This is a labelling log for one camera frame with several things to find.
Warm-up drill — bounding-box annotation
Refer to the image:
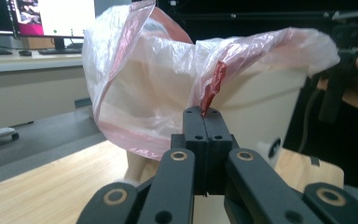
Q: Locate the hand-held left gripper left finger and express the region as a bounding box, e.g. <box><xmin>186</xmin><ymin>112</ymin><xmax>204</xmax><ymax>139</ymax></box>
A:
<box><xmin>171</xmin><ymin>105</ymin><xmax>207</xmax><ymax>196</ymax></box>

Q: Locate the clear pink plastic bag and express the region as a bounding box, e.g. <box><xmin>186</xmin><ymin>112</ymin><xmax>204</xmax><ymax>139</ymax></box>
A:
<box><xmin>81</xmin><ymin>0</ymin><xmax>341</xmax><ymax>161</ymax></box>

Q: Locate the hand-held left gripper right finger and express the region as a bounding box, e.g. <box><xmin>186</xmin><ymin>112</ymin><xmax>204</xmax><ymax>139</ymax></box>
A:
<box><xmin>205</xmin><ymin>106</ymin><xmax>241</xmax><ymax>196</ymax></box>

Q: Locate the cream trash bin with legs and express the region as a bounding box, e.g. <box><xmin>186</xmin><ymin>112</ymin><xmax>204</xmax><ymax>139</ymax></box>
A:
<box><xmin>124</xmin><ymin>62</ymin><xmax>310</xmax><ymax>188</ymax></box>

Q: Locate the black metal frame bar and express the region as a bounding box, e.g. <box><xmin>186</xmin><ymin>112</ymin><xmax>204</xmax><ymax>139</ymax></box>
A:
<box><xmin>167</xmin><ymin>10</ymin><xmax>334</xmax><ymax>20</ymax></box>

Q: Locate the computer monitor with bright screen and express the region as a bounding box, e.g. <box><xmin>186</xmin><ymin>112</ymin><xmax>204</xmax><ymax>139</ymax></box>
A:
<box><xmin>8</xmin><ymin>0</ymin><xmax>97</xmax><ymax>50</ymax></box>

